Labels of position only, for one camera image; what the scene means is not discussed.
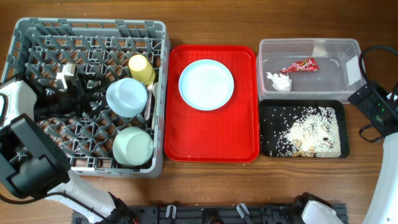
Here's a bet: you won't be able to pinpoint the light green small plate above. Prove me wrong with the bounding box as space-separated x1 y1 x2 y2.
106 78 148 118

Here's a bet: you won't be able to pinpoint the yellow plastic cup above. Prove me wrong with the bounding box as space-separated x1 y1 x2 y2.
128 55 155 85

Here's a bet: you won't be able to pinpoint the light green bowl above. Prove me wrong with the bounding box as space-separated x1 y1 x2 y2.
112 127 154 166

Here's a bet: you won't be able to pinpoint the white plastic spoon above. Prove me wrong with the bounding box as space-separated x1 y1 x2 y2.
152 82 159 130

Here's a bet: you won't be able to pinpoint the red snack wrapper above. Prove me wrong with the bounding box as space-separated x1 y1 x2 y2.
280 57 319 73

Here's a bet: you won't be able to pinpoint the rice and peanut leftovers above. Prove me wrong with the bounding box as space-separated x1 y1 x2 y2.
259 106 341 158

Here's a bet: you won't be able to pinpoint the white tissue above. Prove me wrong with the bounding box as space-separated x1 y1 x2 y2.
266 72 292 91

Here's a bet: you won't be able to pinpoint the light blue plate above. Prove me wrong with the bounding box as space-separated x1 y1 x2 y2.
178 59 234 111

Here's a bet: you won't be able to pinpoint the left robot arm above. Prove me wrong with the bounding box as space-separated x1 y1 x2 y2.
1 73 140 223

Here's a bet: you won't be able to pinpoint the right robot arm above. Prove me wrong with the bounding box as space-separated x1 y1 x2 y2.
289 82 397 224

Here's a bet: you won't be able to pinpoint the grey plastic dishwasher rack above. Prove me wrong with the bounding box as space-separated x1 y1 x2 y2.
1 18 170 178

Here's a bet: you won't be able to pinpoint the black plastic tray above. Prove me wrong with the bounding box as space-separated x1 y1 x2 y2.
259 100 350 158

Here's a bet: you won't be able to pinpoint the clear plastic bin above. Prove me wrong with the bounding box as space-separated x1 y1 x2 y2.
257 38 366 103

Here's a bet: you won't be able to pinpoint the red plastic tray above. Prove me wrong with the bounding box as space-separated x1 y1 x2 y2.
164 45 260 163

